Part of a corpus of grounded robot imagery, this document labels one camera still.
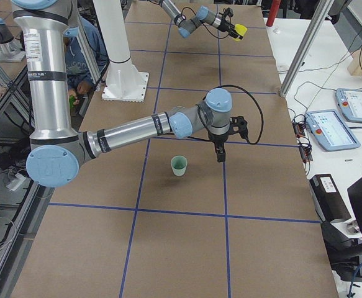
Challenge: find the teach pendant tablet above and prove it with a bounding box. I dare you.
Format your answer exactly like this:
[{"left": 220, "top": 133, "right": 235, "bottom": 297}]
[
  {"left": 305, "top": 109, "right": 361, "bottom": 151},
  {"left": 335, "top": 88, "right": 362, "bottom": 123}
]

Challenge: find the black box with label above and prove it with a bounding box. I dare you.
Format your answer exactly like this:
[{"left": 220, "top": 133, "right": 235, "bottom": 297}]
[{"left": 309, "top": 174, "right": 351, "bottom": 223}]

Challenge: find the green plastic cup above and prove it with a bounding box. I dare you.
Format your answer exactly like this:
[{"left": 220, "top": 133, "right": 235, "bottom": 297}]
[{"left": 170, "top": 155, "right": 188, "bottom": 176}]

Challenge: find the red cylinder bottle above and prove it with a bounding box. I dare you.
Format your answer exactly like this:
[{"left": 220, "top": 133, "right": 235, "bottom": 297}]
[{"left": 266, "top": 0, "right": 281, "bottom": 27}]

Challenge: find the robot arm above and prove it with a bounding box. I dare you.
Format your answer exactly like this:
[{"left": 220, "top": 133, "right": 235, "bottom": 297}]
[
  {"left": 150, "top": 0, "right": 237, "bottom": 38},
  {"left": 12, "top": 1, "right": 232, "bottom": 187}
]

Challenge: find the near teach pendant tablet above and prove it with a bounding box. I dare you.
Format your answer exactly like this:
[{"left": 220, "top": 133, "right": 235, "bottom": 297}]
[{"left": 305, "top": 109, "right": 361, "bottom": 151}]

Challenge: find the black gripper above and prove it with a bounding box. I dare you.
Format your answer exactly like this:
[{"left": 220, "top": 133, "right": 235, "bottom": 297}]
[
  {"left": 219, "top": 17, "right": 233, "bottom": 33},
  {"left": 208, "top": 132, "right": 229, "bottom": 163}
]

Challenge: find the far teach pendant tablet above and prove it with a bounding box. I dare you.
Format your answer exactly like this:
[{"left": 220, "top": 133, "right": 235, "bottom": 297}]
[{"left": 335, "top": 88, "right": 362, "bottom": 123}]

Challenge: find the person in blue hoodie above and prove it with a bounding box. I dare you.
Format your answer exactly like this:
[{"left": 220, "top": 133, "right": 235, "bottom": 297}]
[{"left": 63, "top": 17, "right": 107, "bottom": 106}]

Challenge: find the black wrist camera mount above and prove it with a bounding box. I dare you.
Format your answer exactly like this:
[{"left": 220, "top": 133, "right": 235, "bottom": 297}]
[{"left": 221, "top": 7, "right": 233, "bottom": 22}]

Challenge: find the aluminium frame post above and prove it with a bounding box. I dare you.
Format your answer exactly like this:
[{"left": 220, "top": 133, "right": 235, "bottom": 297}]
[{"left": 279, "top": 0, "right": 334, "bottom": 97}]

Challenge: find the yellow plastic cup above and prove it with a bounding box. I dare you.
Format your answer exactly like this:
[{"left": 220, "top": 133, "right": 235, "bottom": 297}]
[{"left": 230, "top": 24, "right": 248, "bottom": 42}]

